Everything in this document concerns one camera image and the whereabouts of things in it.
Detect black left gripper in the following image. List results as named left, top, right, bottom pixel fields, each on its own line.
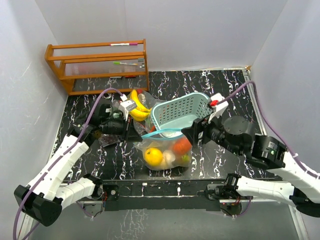
left=100, top=113, right=143, bottom=143

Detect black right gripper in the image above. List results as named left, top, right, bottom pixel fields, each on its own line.
left=180, top=108, right=242, bottom=157

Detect clear zip top bag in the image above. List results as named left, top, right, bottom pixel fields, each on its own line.
left=98, top=134, right=121, bottom=148

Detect clear zip bag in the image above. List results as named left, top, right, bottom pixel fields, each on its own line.
left=118, top=88, right=162, bottom=122
left=134, top=128, right=192, bottom=171
left=98, top=134, right=121, bottom=148

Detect orange peach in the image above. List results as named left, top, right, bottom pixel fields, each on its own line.
left=172, top=137, right=192, bottom=156

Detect yellow bananas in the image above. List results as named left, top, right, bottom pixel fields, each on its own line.
left=129, top=89, right=151, bottom=122

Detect white mushroom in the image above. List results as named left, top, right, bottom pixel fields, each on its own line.
left=163, top=150, right=176, bottom=168

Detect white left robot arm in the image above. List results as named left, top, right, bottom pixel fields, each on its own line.
left=13, top=103, right=131, bottom=227

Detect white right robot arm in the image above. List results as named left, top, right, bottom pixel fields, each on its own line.
left=181, top=116, right=320, bottom=218

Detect teal plastic basket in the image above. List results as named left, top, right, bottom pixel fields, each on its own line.
left=147, top=92, right=211, bottom=141

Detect green white marker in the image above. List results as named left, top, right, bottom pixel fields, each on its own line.
left=113, top=61, right=138, bottom=66

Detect wooden rack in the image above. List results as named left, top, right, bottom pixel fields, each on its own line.
left=44, top=39, right=150, bottom=96

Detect pink white marker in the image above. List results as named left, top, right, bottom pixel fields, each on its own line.
left=109, top=42, right=138, bottom=47

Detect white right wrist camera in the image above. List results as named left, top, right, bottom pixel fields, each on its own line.
left=208, top=93, right=229, bottom=124

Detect black metal base rail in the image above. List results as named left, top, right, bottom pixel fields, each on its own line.
left=50, top=179, right=296, bottom=217

